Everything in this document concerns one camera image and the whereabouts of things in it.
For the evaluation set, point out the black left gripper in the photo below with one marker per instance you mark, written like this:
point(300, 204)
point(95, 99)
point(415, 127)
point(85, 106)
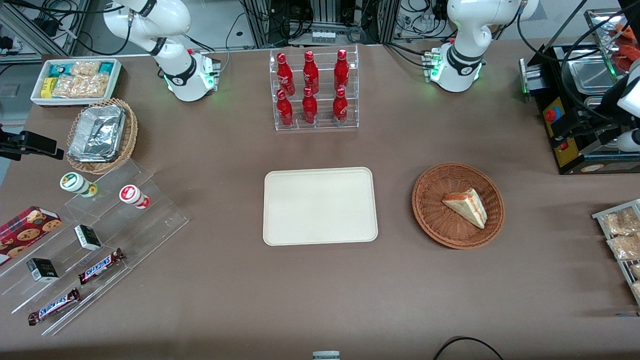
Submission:
point(593, 121)

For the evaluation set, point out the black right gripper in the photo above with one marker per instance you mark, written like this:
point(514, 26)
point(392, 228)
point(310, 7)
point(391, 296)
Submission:
point(22, 143)

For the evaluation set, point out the triangular sandwich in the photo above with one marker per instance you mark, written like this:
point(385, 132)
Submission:
point(467, 206)

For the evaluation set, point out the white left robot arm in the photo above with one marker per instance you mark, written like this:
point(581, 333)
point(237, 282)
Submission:
point(465, 30)

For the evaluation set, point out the tray of packaged snacks right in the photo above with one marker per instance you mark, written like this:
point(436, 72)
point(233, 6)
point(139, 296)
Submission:
point(600, 215)

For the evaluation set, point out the light wicker basket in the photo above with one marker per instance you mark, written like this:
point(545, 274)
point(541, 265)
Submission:
point(131, 135)

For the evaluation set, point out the round brown wicker basket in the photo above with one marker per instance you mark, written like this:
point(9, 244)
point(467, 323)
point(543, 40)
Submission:
point(440, 220)

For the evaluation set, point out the cream rectangular plastic tray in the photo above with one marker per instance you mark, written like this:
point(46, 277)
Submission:
point(320, 206)

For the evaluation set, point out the black food warmer machine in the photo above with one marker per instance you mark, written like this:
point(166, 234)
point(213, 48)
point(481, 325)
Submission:
point(560, 145)

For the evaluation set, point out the stainless steel warmer pan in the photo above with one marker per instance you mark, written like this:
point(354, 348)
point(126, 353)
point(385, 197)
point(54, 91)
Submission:
point(592, 101)
point(592, 75)

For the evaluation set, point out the white rectangular snack bin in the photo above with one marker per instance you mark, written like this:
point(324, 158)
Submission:
point(37, 100)

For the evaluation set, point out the green lid yogurt cup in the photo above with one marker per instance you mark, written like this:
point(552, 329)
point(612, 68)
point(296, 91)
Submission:
point(75, 183)

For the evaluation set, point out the yellow snack packet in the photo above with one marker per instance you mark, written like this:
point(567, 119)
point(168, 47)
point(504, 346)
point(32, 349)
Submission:
point(47, 88)

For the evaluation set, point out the stacked aluminium foil containers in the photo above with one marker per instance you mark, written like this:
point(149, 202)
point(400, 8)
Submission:
point(97, 132)

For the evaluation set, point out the clear bag of crackers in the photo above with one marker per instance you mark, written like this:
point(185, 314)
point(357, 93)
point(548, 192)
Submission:
point(80, 86)

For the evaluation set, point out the teal snack packet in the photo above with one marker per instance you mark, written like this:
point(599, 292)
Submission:
point(60, 70)

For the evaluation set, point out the red tartan cookie box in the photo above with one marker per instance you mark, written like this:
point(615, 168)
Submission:
point(25, 232)

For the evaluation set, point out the small black carton box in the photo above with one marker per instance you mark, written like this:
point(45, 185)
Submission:
point(42, 270)
point(88, 237)

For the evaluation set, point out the red lid yogurt cup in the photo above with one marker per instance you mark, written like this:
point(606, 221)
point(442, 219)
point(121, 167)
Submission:
point(132, 195)

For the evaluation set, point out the clear bag of pastry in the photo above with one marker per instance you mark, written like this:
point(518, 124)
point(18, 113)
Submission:
point(622, 222)
point(625, 247)

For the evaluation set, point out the clear acrylic stepped display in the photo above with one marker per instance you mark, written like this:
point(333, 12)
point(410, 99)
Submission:
point(150, 220)

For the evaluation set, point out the brown snickers bar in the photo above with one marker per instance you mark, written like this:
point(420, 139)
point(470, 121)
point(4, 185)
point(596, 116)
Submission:
point(54, 306)
point(100, 266)

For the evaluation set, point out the red cola bottle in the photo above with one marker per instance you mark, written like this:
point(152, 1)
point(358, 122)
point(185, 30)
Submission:
point(285, 75)
point(285, 111)
point(340, 108)
point(309, 109)
point(310, 74)
point(341, 71)

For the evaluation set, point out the clear acrylic bottle rack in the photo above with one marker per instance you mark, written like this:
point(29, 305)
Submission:
point(322, 117)

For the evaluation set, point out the white power strip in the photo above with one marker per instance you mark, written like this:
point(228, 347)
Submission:
point(323, 37)

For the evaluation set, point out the small grey block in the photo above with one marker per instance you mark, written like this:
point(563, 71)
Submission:
point(326, 356)

